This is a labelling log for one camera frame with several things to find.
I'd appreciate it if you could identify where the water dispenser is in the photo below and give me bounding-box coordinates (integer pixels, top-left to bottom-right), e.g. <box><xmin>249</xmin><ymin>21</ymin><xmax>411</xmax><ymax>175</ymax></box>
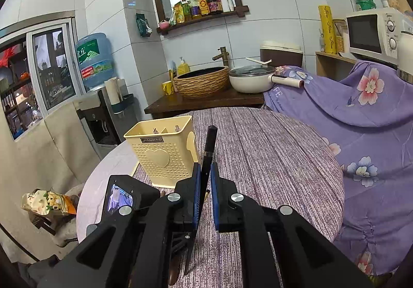
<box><xmin>75</xmin><ymin>86</ymin><xmax>130</xmax><ymax>161</ymax></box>

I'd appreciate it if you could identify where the white pan with lid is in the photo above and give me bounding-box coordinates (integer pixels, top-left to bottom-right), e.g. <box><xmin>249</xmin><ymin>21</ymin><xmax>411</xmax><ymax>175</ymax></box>
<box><xmin>228</xmin><ymin>65</ymin><xmax>304</xmax><ymax>94</ymax></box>

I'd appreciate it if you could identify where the yellow soap bottle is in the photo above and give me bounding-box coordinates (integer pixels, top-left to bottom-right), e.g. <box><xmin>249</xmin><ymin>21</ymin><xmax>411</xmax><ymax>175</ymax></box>
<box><xmin>177</xmin><ymin>56</ymin><xmax>190</xmax><ymax>76</ymax></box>

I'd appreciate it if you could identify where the dark wooden counter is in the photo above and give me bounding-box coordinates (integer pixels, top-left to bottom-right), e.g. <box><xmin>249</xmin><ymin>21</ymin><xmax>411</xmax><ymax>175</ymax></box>
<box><xmin>144</xmin><ymin>85</ymin><xmax>267</xmax><ymax>119</ymax></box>

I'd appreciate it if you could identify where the white kettle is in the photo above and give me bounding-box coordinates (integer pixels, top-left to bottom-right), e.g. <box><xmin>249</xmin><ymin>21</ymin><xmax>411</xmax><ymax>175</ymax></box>
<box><xmin>397</xmin><ymin>30</ymin><xmax>413</xmax><ymax>84</ymax></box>

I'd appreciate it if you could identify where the green wall packet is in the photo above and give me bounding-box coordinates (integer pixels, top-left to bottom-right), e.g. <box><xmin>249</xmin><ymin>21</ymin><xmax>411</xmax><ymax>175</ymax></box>
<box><xmin>136</xmin><ymin>13</ymin><xmax>152</xmax><ymax>38</ymax></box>

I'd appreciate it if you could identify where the yellow perforated utensil holder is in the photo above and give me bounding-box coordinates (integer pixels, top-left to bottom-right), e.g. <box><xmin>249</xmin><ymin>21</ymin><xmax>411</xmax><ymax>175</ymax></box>
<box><xmin>124</xmin><ymin>115</ymin><xmax>201</xmax><ymax>189</ymax></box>

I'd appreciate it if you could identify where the window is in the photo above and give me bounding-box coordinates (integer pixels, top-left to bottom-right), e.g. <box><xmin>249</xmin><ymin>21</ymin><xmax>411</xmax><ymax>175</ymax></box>
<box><xmin>0</xmin><ymin>19</ymin><xmax>86</xmax><ymax>142</ymax></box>

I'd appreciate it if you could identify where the paper cup stack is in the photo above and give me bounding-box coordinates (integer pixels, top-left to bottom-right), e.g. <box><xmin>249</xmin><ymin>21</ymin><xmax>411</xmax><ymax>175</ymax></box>
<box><xmin>105</xmin><ymin>77</ymin><xmax>121</xmax><ymax>105</ymax></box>

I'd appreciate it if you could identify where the purple striped tablecloth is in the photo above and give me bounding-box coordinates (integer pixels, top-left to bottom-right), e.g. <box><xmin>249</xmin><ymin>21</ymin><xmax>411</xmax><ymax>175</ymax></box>
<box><xmin>131</xmin><ymin>107</ymin><xmax>345</xmax><ymax>288</ymax></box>

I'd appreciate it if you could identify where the grey cup holder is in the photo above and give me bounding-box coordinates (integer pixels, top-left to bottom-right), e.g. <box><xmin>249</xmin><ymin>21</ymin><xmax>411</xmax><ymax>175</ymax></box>
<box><xmin>111</xmin><ymin>94</ymin><xmax>138</xmax><ymax>117</ymax></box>

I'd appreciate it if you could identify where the white microwave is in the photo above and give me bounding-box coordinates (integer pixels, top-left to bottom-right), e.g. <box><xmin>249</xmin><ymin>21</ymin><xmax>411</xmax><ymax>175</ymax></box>
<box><xmin>346</xmin><ymin>7</ymin><xmax>408</xmax><ymax>66</ymax></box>

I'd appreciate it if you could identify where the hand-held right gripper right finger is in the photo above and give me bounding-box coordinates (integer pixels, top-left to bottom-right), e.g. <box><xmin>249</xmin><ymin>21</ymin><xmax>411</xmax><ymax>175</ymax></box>
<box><xmin>211</xmin><ymin>162</ymin><xmax>375</xmax><ymax>288</ymax></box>

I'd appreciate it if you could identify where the brass faucet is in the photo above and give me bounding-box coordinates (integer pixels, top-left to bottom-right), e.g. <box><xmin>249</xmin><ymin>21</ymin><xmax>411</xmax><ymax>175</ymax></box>
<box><xmin>212</xmin><ymin>47</ymin><xmax>230</xmax><ymax>67</ymax></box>

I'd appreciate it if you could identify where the oil bottle purple label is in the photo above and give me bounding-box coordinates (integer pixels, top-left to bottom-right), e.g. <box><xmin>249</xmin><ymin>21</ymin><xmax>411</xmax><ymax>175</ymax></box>
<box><xmin>189</xmin><ymin>0</ymin><xmax>202</xmax><ymax>19</ymax></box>

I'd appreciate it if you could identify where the light wooden shelf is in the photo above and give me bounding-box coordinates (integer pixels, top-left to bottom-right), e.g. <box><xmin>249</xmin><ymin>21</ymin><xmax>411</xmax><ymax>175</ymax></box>
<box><xmin>315</xmin><ymin>50</ymin><xmax>357</xmax><ymax>80</ymax></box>

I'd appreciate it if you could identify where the beige cloth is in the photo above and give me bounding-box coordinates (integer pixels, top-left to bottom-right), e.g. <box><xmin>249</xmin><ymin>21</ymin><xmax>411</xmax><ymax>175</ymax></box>
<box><xmin>0</xmin><ymin>101</ymin><xmax>107</xmax><ymax>259</ymax></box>

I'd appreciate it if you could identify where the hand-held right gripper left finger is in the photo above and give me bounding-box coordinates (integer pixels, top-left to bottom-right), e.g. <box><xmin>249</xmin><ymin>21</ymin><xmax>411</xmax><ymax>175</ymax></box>
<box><xmin>37</xmin><ymin>162</ymin><xmax>201</xmax><ymax>288</ymax></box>

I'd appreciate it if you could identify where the woven basin sink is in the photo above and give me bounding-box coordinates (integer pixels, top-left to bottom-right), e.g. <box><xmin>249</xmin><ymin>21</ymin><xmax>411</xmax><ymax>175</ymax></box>
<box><xmin>172</xmin><ymin>66</ymin><xmax>230</xmax><ymax>99</ymax></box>

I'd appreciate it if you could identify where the purple floral cloth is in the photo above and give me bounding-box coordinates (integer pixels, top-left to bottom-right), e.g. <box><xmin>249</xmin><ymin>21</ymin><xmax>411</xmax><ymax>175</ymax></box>
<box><xmin>263</xmin><ymin>60</ymin><xmax>413</xmax><ymax>276</ymax></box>

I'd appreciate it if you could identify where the brown white rice cooker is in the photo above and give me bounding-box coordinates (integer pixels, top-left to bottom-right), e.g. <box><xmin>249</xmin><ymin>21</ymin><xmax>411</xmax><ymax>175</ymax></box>
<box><xmin>260</xmin><ymin>41</ymin><xmax>304</xmax><ymax>68</ymax></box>

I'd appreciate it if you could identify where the blue water jug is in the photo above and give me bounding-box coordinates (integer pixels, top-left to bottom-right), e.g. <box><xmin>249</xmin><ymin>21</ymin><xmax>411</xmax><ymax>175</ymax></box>
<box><xmin>75</xmin><ymin>33</ymin><xmax>114</xmax><ymax>89</ymax></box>

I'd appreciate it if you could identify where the white ladle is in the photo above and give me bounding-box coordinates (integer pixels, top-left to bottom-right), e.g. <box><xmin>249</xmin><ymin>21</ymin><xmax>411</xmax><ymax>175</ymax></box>
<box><xmin>246</xmin><ymin>57</ymin><xmax>277</xmax><ymax>65</ymax></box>

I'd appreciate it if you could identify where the floral snack bag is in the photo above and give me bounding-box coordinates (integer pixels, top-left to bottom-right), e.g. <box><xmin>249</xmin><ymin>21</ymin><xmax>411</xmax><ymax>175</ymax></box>
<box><xmin>21</xmin><ymin>189</ymin><xmax>77</xmax><ymax>218</ymax></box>

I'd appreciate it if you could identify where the glass jar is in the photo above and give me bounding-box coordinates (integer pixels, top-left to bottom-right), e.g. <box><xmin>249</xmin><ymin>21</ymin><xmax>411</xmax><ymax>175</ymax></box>
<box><xmin>332</xmin><ymin>19</ymin><xmax>348</xmax><ymax>54</ymax></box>

